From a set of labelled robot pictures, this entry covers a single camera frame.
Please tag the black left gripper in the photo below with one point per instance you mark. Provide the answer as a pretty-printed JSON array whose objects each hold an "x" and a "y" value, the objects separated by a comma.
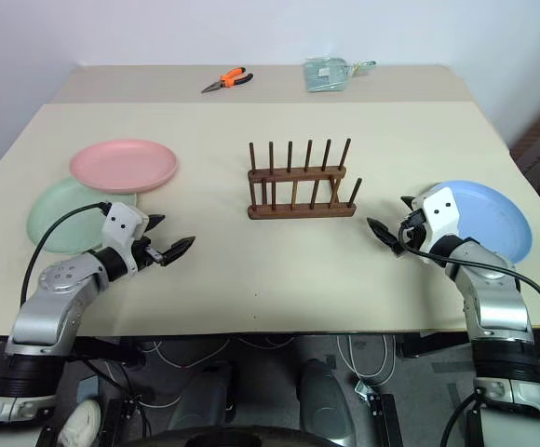
[{"x": 142, "y": 251}]

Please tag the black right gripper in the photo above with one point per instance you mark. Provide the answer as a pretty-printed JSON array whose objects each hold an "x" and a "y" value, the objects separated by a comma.
[{"x": 414, "y": 233}]

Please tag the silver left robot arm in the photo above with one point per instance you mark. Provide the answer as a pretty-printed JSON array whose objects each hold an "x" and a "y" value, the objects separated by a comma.
[{"x": 46, "y": 316}]

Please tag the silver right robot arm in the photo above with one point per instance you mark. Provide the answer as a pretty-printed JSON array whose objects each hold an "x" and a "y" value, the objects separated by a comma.
[{"x": 498, "y": 312}]

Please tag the wooden dish rack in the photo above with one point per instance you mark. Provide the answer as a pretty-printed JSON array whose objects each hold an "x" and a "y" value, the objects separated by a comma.
[{"x": 298, "y": 212}]

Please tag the pink plate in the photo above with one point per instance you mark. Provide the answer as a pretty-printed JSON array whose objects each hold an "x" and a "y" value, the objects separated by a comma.
[{"x": 121, "y": 163}]

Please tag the light blue plate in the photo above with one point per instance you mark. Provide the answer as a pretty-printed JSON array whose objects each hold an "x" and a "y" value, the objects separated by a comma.
[{"x": 489, "y": 214}]

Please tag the light green plate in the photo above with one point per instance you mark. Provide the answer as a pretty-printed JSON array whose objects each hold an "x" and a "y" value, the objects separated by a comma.
[{"x": 60, "y": 219}]

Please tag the clear plastic bag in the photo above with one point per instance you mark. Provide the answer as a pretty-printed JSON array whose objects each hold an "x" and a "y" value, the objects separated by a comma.
[{"x": 323, "y": 74}]

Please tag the dark grey rounded shape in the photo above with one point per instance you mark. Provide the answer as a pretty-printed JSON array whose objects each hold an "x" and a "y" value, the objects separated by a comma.
[
  {"x": 205, "y": 396},
  {"x": 323, "y": 396}
]

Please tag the white fabric bundle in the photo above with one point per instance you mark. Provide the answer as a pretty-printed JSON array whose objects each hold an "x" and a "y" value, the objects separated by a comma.
[{"x": 81, "y": 421}]

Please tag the black rounded rim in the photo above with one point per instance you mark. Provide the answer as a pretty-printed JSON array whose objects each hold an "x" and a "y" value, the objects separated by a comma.
[{"x": 270, "y": 437}]

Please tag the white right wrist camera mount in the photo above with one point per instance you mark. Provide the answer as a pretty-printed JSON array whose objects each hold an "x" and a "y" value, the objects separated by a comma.
[{"x": 440, "y": 212}]

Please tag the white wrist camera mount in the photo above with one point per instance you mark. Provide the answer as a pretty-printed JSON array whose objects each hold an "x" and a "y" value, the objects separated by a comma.
[
  {"x": 440, "y": 212},
  {"x": 123, "y": 223}
]

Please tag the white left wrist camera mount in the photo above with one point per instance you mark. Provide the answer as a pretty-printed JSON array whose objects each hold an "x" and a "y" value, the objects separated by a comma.
[{"x": 123, "y": 223}]

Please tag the black table frame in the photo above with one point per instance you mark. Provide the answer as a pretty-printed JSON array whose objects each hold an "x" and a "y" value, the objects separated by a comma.
[{"x": 430, "y": 345}]

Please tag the black metal bracket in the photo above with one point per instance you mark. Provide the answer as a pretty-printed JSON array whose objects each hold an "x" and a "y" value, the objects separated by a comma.
[{"x": 384, "y": 419}]

